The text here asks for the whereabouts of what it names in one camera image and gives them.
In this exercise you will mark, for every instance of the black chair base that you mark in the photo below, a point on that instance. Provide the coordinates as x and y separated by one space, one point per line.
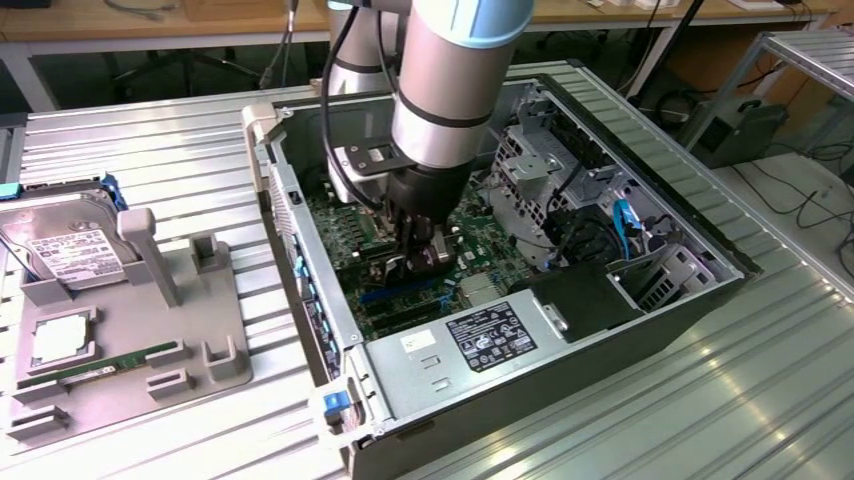
201 62

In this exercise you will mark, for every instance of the green RAM stick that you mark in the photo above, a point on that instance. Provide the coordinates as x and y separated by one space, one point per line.
101 370

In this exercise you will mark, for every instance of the silver CPU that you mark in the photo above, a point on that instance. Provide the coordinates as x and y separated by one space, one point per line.
62 340

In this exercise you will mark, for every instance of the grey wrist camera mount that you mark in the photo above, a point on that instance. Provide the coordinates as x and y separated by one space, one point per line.
354 185

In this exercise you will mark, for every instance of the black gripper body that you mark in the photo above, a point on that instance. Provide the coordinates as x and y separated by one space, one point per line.
430 195

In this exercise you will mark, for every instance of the silver hard disk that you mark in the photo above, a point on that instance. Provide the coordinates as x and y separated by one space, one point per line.
67 245

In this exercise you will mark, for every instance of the black plastic air shroud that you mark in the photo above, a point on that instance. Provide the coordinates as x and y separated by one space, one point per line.
581 300

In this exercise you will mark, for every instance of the green motherboard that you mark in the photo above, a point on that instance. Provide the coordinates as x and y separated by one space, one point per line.
488 240

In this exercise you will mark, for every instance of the metal slat side table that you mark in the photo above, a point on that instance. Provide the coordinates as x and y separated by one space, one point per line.
814 55

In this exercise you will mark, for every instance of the grey parts rack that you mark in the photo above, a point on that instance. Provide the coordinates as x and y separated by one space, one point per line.
121 320

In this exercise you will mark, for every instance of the blue disk carrier rail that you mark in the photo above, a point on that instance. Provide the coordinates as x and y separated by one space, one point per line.
7 191
114 192

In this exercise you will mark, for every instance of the open black PC case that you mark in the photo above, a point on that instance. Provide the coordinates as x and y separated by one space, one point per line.
601 380

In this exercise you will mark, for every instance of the black expansion slot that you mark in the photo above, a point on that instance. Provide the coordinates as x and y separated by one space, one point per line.
407 309

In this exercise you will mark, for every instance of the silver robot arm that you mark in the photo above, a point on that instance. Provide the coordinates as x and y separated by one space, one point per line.
447 75

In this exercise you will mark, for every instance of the long wooden desk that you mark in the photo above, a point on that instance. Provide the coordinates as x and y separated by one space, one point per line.
67 27

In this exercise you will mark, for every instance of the blue case latch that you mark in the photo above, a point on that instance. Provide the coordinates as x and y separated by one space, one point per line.
335 403

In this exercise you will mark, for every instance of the metal disk bay cage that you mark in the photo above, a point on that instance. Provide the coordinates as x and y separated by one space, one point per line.
528 170

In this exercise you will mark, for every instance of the silver chipset heat sink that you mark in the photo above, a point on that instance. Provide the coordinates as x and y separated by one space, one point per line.
482 291

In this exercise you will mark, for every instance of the grey power supply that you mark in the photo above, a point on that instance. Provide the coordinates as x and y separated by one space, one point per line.
427 370

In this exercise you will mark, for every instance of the blue expansion slot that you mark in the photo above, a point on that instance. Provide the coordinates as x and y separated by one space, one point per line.
407 295

